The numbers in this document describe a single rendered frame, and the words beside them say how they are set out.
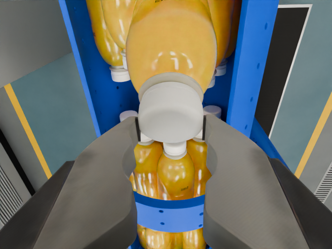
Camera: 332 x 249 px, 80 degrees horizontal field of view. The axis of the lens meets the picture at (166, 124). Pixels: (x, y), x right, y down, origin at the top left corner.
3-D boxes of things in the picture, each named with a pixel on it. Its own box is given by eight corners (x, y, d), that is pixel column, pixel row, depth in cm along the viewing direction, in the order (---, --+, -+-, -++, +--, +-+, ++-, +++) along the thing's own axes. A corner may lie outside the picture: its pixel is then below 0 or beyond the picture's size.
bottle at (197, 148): (209, 212, 44) (216, 146, 35) (178, 204, 47) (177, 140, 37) (213, 188, 50) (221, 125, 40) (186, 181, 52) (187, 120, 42)
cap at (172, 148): (160, 146, 35) (159, 138, 34) (180, 140, 37) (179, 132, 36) (169, 159, 32) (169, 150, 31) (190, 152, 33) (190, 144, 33)
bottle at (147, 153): (160, 183, 52) (154, 122, 42) (173, 204, 47) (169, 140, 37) (134, 193, 50) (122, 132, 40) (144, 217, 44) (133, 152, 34)
